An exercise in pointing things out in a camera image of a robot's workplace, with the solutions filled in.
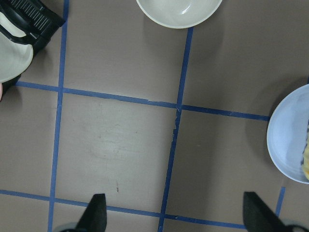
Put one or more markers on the black plate rack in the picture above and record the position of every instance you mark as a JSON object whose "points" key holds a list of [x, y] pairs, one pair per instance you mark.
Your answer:
{"points": [[27, 22]]}

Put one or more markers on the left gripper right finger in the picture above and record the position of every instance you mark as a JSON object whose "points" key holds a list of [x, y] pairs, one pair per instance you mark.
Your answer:
{"points": [[258, 217]]}

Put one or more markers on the white ceramic bowl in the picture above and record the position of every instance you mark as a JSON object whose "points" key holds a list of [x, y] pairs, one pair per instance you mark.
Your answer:
{"points": [[178, 14]]}

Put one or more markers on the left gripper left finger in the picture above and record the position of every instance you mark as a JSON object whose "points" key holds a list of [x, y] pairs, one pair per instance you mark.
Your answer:
{"points": [[93, 219]]}

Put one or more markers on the cream plate in rack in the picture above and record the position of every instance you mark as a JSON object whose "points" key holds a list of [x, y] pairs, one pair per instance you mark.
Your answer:
{"points": [[15, 58]]}

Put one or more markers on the light blue plate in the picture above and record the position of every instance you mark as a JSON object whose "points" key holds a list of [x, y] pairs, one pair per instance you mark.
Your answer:
{"points": [[287, 134]]}

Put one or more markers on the pink plate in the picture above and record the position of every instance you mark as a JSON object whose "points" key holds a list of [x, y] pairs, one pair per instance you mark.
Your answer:
{"points": [[1, 91]]}

